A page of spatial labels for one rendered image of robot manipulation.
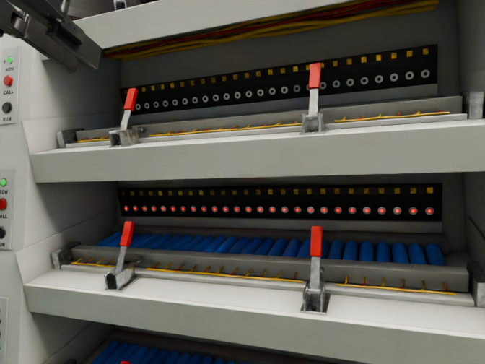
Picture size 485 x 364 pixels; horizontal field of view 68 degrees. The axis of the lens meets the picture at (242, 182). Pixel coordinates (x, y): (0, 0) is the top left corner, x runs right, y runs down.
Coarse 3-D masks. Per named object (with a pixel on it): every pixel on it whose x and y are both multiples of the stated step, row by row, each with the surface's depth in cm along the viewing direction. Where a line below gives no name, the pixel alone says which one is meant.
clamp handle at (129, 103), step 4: (132, 88) 52; (128, 92) 52; (132, 92) 52; (136, 92) 52; (128, 96) 52; (132, 96) 52; (136, 96) 52; (128, 100) 51; (132, 100) 51; (128, 104) 51; (132, 104) 51; (124, 108) 51; (128, 108) 51; (132, 108) 51; (124, 112) 51; (128, 112) 51; (124, 116) 51; (128, 116) 51; (124, 120) 51; (128, 120) 51; (124, 124) 50; (120, 128) 50; (124, 128) 50
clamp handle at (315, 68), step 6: (312, 66) 43; (318, 66) 42; (312, 72) 42; (318, 72) 42; (312, 78) 42; (318, 78) 42; (312, 84) 42; (318, 84) 41; (312, 90) 42; (318, 90) 42; (312, 96) 41; (312, 102) 41; (312, 108) 41; (312, 114) 40
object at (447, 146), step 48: (336, 96) 55; (384, 96) 53; (480, 96) 37; (48, 144) 57; (144, 144) 49; (192, 144) 44; (240, 144) 42; (288, 144) 40; (336, 144) 38; (384, 144) 36; (432, 144) 35; (480, 144) 34
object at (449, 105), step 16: (288, 112) 47; (304, 112) 46; (336, 112) 44; (352, 112) 44; (368, 112) 43; (384, 112) 43; (400, 112) 42; (416, 112) 41; (432, 112) 41; (448, 112) 39; (112, 128) 57; (160, 128) 54; (176, 128) 53; (192, 128) 52; (208, 128) 50; (224, 128) 50; (240, 128) 49; (256, 128) 47; (272, 128) 48
